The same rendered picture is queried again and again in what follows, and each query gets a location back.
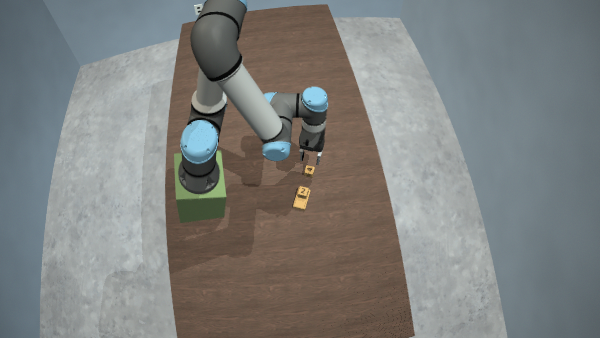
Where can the tan wooden cube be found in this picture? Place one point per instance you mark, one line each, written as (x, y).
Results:
(309, 171)
(303, 192)

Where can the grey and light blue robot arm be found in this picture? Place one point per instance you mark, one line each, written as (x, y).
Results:
(214, 45)

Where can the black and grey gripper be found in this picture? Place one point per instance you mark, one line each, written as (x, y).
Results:
(312, 142)

